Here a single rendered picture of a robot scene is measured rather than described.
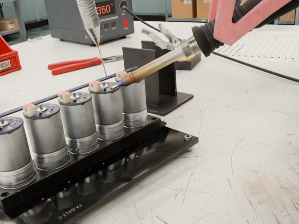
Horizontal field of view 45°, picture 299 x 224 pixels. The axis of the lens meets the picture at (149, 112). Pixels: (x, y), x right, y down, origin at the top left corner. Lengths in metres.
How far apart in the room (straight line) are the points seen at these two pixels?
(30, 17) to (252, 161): 5.80
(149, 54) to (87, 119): 0.13
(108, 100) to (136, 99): 0.03
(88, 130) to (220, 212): 0.11
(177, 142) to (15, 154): 0.13
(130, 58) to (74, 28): 0.36
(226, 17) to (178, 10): 4.59
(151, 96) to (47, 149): 0.17
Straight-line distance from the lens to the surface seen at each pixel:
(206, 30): 0.27
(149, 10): 5.60
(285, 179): 0.28
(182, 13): 4.83
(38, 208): 0.25
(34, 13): 6.09
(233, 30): 0.26
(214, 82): 0.47
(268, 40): 0.69
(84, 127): 0.27
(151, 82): 0.39
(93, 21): 0.24
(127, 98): 0.30
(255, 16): 0.26
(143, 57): 0.38
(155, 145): 0.30
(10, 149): 0.24
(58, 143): 0.26
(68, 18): 0.76
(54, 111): 0.25
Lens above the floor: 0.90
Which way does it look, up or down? 23 degrees down
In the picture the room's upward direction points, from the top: 5 degrees counter-clockwise
